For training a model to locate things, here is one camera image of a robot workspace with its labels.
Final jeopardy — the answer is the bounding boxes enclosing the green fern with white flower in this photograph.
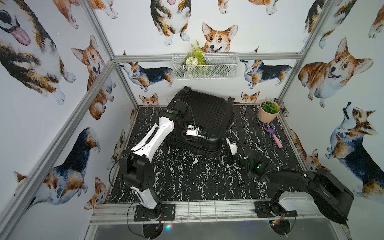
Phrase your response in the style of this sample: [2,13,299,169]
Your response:
[184,41,208,79]

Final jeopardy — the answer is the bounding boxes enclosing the white wire mesh basket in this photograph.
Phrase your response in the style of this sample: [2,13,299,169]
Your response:
[172,53,240,80]

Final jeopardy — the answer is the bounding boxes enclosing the aluminium front rail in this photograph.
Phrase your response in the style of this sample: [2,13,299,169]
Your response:
[89,197,338,226]

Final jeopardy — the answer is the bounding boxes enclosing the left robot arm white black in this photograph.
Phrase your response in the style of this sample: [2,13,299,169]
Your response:
[120,109,206,212]

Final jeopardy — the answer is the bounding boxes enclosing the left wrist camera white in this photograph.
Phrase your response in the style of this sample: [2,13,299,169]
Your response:
[185,125,200,137]

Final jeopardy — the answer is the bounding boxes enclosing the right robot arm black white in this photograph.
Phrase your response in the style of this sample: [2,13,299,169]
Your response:
[229,144,354,224]

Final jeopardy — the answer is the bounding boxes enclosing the purple pink toy rake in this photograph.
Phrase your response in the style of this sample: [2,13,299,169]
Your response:
[263,122,283,149]

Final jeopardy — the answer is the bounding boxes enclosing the beige pot with green plant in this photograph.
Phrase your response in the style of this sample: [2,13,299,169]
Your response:
[258,101,281,123]

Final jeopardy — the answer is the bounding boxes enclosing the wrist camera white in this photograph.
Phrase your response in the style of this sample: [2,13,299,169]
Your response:
[185,125,200,137]
[226,137,238,156]

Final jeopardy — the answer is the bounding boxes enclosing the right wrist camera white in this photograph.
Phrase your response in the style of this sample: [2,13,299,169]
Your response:
[226,137,238,156]

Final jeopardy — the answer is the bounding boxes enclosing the black hard-shell suitcase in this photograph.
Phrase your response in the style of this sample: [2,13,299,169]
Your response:
[161,87,234,158]

